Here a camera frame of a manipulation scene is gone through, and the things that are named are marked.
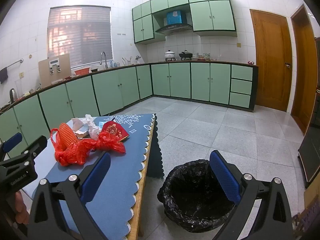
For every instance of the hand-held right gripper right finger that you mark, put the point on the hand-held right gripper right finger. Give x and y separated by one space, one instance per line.
225 177

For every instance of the steel electric kettle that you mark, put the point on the steel electric kettle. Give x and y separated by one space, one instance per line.
13 95

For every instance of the red basin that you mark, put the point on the red basin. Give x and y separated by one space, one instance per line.
82 71

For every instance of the blue box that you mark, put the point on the blue box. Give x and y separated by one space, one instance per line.
176 17

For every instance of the chrome faucet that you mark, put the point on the chrome faucet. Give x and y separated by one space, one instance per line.
103 57

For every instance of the red plastic bag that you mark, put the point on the red plastic bag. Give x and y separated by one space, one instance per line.
72 155

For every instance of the brown cardboard box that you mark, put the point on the brown cardboard box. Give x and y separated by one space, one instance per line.
312 195

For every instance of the steel teapot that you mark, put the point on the steel teapot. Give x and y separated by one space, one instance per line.
138 60

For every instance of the white paper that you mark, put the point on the white paper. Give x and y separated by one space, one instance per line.
92 127

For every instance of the orange foam net sleeve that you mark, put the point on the orange foam net sleeve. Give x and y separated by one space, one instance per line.
66 135

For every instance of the blue tree print tablecloth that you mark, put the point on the blue tree print tablecloth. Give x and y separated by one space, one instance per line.
120 180

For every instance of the green kitchen base cabinets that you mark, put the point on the green kitchen base cabinets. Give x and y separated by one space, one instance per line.
180 80

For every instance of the range hood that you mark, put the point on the range hood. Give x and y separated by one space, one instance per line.
173 28

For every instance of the ceramic bowl stack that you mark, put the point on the ceramic bowl stack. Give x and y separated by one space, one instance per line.
206 56
195 56

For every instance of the green wall cabinets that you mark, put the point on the green wall cabinets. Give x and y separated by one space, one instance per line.
212 15

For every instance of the blue white drink carton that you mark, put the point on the blue white drink carton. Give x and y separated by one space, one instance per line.
101 124

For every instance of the black wok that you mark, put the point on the black wok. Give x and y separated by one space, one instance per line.
185 54

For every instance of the plain wooden door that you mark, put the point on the plain wooden door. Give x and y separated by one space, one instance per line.
303 80

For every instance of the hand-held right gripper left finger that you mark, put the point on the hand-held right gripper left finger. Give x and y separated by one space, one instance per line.
96 177

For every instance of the person's left hand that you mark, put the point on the person's left hand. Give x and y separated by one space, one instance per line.
21 207

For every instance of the metal towel rail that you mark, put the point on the metal towel rail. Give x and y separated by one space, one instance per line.
15 63

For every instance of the trash bin with black bag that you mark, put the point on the trash bin with black bag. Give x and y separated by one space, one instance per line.
195 200

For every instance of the crushed paper carton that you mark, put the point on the crushed paper carton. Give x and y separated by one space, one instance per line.
78 126

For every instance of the window blinds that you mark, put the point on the window blinds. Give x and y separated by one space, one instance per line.
80 35

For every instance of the dark hanging cloth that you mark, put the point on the dark hanging cloth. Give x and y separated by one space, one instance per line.
3 76

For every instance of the white gadget on panel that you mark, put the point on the white gadget on panel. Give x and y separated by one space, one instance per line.
55 65

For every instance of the utensil holder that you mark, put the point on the utensil holder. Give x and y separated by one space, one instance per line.
127 62

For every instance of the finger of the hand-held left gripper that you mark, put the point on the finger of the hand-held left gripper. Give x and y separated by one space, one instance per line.
12 141
35 147

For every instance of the wooden table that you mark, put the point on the wooden table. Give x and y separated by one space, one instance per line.
141 192

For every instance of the white cooking pot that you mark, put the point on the white cooking pot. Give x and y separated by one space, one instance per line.
170 55

